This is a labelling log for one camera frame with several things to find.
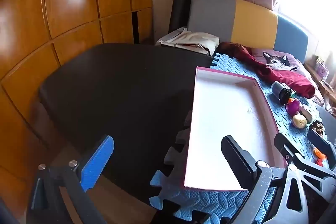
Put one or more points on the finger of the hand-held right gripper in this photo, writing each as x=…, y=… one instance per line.
x=320, y=141
x=283, y=146

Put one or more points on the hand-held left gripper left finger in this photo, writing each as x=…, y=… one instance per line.
x=95, y=165

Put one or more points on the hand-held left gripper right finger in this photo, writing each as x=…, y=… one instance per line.
x=236, y=155

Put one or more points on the orange ridged toy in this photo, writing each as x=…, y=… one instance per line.
x=319, y=153

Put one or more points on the red toy block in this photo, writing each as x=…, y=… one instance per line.
x=320, y=162

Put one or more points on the yellow potato toy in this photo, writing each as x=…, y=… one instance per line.
x=299, y=121

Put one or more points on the purple perforated toy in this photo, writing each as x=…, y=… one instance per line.
x=292, y=107

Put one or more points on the pink rimmed white tray box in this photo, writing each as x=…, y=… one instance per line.
x=225, y=108

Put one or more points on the dark grey black container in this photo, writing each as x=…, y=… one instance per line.
x=281, y=92

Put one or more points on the blue foam mat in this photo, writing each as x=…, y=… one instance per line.
x=286, y=132

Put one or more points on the pink duvet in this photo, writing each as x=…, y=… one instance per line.
x=319, y=92

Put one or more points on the wooden side table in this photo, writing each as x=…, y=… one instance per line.
x=316, y=79

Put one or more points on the dark red blanket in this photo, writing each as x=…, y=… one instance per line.
x=294, y=82

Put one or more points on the purple box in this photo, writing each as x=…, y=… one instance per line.
x=322, y=67

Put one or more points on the cat print pillow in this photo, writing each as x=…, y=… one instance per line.
x=278, y=61

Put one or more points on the dark red pillow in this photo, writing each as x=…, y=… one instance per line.
x=231, y=48

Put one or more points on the beige bag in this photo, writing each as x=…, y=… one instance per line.
x=194, y=40

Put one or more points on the grey yellow blue headboard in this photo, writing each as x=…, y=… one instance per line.
x=252, y=22

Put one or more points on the black rolled mat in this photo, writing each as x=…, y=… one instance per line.
x=181, y=8

